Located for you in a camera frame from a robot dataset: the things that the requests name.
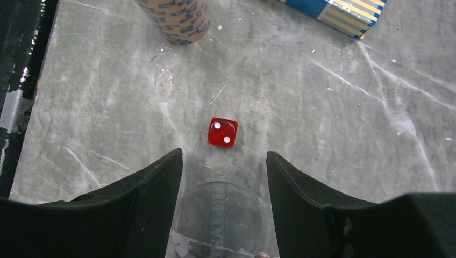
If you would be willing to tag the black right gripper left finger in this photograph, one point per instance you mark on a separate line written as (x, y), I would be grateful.
(131, 217)

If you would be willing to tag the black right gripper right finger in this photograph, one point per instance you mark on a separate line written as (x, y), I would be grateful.
(312, 219)

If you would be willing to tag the red die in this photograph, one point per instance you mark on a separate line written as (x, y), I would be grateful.
(222, 132)

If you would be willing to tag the Texas Hold'em card box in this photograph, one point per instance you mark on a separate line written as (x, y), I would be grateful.
(352, 17)

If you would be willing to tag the orange blue chip stack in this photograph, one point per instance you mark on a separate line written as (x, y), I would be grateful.
(180, 22)

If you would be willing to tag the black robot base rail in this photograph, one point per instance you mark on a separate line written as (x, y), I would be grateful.
(26, 27)

